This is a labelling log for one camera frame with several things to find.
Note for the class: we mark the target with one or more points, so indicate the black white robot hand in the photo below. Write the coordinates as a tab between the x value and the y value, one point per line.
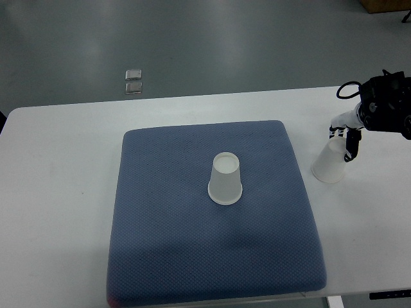
350	125

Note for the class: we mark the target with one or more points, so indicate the white paper cup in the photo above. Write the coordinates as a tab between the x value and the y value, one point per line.
329	166
224	186

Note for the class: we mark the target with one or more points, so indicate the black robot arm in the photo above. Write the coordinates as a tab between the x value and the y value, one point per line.
385	103

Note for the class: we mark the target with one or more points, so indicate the black tripod leg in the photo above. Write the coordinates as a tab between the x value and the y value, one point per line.
406	17

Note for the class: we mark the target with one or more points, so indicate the brown cardboard box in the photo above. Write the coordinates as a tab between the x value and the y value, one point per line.
384	6

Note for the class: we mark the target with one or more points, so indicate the white paper cup on mat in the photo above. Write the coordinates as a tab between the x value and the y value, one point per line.
224	186

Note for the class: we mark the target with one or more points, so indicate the black table control panel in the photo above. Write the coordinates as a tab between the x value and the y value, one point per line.
406	293

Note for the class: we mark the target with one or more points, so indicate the blue quilted cushion mat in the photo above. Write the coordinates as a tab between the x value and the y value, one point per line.
171	243

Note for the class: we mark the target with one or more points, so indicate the upper metal floor plate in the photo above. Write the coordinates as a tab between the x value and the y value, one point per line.
133	74

